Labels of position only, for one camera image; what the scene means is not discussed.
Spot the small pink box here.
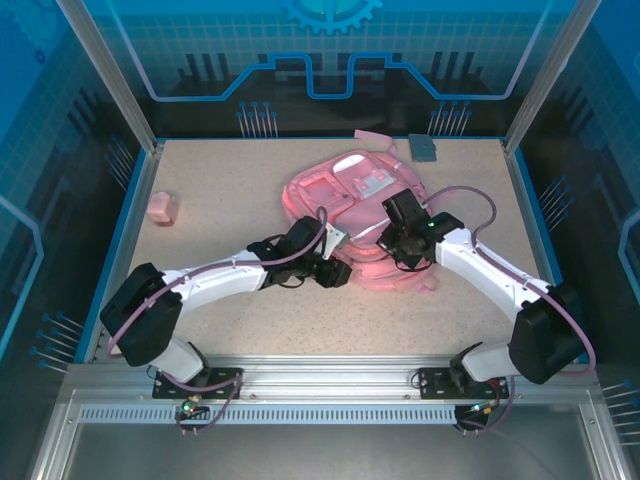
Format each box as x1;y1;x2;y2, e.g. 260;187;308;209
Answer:
148;192;179;227

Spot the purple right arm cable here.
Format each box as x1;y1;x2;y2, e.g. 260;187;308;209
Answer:
422;185;597;375

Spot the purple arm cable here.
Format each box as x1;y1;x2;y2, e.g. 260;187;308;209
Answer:
107;207;330;360
422;185;597;375

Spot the blue table edge strip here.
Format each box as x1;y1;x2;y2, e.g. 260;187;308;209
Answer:
504;147;590;364
74;147;160;364

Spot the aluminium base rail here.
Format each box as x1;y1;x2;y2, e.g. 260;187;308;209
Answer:
64;353;596;401

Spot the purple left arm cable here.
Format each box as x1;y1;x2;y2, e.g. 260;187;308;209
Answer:
107;207;330;360

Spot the small connector with green light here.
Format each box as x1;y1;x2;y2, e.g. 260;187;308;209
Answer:
174;394;209;419

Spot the thin black right gripper cable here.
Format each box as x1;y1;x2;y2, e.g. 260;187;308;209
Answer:
394;253;434;274

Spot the small connector with orange plug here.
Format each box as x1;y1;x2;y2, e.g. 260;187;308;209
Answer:
467;397;501;419

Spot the aluminium frame post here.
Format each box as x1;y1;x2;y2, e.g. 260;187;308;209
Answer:
53;0;167;155
501;0;602;155

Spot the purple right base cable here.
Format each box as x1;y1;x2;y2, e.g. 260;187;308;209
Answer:
452;363;516;437

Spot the slotted grey cable duct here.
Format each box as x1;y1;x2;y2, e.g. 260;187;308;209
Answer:
79;404;459;426

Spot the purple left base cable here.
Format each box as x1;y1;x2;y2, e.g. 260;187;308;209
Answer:
164;368;246;437

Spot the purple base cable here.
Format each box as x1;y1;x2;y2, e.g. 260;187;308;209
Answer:
452;363;516;437
164;368;246;437

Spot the pink student backpack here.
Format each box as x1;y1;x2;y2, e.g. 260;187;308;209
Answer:
282;128;439;294

